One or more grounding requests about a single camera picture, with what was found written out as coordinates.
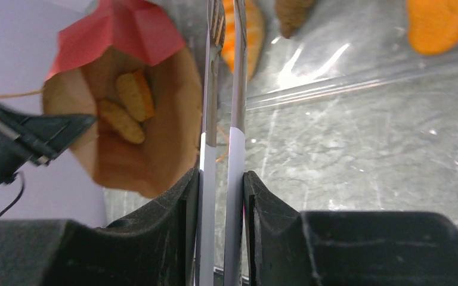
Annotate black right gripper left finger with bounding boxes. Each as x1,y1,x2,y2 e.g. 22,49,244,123
0,168,199,285

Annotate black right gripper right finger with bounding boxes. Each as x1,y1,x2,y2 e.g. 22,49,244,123
243,171,458,285

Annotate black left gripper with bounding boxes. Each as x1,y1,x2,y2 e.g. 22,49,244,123
0,103,97,185

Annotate red paper bag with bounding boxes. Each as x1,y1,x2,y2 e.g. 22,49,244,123
42,1,203,198

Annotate orange striped fake croissant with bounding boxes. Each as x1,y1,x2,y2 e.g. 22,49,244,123
221,0,265,81

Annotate brown fake bread roll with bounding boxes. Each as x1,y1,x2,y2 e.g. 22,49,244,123
275,0,315,39

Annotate orange fake bread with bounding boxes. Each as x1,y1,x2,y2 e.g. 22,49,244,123
406,0,458,55

